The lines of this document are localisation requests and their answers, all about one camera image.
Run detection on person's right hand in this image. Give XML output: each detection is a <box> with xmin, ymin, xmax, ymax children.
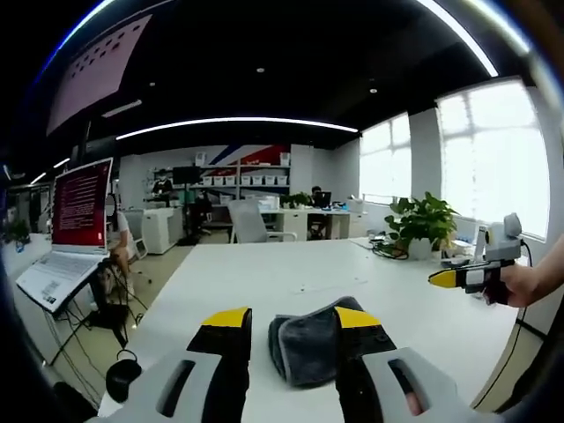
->
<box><xmin>501</xmin><ymin>263</ymin><xmax>553</xmax><ymax>308</ymax></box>

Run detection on white office desk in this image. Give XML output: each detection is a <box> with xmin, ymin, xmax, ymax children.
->
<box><xmin>258</xmin><ymin>205</ymin><xmax>367</xmax><ymax>242</ymax></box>

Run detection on white open laptop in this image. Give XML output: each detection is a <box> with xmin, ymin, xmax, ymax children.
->
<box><xmin>15</xmin><ymin>157</ymin><xmax>115</xmax><ymax>315</ymax></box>

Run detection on black monitor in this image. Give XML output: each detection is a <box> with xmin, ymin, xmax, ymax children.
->
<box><xmin>172</xmin><ymin>166</ymin><xmax>202</xmax><ymax>187</ymax></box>

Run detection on white box device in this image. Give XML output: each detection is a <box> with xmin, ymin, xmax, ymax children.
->
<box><xmin>472</xmin><ymin>223</ymin><xmax>490</xmax><ymax>264</ymax></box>

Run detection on pink perforated ceiling panel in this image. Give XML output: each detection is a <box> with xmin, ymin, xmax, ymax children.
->
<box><xmin>45</xmin><ymin>14</ymin><xmax>153</xmax><ymax>137</ymax></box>

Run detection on small green desk plant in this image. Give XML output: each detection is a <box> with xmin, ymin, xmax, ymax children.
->
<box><xmin>280</xmin><ymin>191</ymin><xmax>312</xmax><ymax>210</ymax></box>

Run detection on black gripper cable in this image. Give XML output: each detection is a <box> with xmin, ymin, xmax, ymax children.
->
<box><xmin>516</xmin><ymin>237</ymin><xmax>535</xmax><ymax>332</ymax></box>

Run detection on curved ceiling light strip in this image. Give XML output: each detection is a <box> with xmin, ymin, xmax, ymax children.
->
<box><xmin>115</xmin><ymin>116</ymin><xmax>359</xmax><ymax>142</ymax></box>

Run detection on grey towel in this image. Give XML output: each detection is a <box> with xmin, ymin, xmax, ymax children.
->
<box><xmin>267</xmin><ymin>295</ymin><xmax>367</xmax><ymax>389</ymax></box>

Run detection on white cabinet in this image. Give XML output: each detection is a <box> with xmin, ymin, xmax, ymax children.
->
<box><xmin>141</xmin><ymin>206</ymin><xmax>184</xmax><ymax>256</ymax></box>

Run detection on white office chair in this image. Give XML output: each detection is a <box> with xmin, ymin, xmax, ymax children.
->
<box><xmin>226</xmin><ymin>199</ymin><xmax>297</xmax><ymax>245</ymax></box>

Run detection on shelf with white boxes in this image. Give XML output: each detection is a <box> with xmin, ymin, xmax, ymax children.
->
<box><xmin>193</xmin><ymin>152</ymin><xmax>292</xmax><ymax>206</ymax></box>

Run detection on black cables on table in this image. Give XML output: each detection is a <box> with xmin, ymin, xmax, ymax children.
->
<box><xmin>367</xmin><ymin>234</ymin><xmax>412</xmax><ymax>261</ymax></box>

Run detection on potted green plant white pot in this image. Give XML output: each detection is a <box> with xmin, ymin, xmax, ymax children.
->
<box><xmin>383</xmin><ymin>190</ymin><xmax>460</xmax><ymax>261</ymax></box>

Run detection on black laptop stand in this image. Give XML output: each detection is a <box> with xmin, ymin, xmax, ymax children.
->
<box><xmin>43</xmin><ymin>259</ymin><xmax>133</xmax><ymax>367</ymax></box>

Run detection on person's left hand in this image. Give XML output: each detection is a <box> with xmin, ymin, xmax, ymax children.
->
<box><xmin>404</xmin><ymin>390</ymin><xmax>425</xmax><ymax>416</ymax></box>

